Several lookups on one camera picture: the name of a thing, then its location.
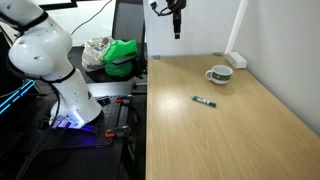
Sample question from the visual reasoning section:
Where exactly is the blue LED strip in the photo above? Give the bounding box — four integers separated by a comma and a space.
0, 79, 36, 115

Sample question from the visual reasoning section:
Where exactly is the white plastic bag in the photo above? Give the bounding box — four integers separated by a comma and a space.
81, 35, 116, 73

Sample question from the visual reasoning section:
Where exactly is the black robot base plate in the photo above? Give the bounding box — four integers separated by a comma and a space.
31, 95, 132, 150

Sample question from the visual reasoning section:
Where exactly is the black office chair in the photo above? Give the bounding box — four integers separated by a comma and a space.
111, 0, 148, 76

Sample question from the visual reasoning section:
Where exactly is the white cable duct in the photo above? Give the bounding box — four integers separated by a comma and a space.
225, 0, 250, 55

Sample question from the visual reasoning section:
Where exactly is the green bag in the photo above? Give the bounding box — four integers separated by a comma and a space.
103, 39, 139, 78

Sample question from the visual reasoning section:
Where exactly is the white rectangular box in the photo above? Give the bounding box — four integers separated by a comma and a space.
224, 51, 248, 70

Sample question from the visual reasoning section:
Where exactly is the black wall cable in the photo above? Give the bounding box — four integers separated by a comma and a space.
70, 0, 114, 36

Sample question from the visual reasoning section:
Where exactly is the orange black clamp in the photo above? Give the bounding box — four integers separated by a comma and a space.
104, 124, 132, 139
114, 94, 134, 105

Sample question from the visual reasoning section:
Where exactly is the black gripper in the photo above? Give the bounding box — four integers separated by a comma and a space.
165, 0, 187, 40

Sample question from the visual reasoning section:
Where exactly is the black flat device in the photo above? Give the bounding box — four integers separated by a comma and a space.
111, 54, 138, 66

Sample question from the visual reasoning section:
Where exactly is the black cable bundle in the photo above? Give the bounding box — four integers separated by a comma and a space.
14, 83, 63, 180

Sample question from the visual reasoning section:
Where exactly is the green whiteboard marker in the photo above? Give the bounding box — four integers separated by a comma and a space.
191, 95, 217, 108

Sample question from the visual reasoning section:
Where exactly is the white mug with green band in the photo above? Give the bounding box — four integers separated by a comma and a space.
204, 64, 234, 85

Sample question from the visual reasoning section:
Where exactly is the black side table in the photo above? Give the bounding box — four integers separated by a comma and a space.
68, 44, 148, 84

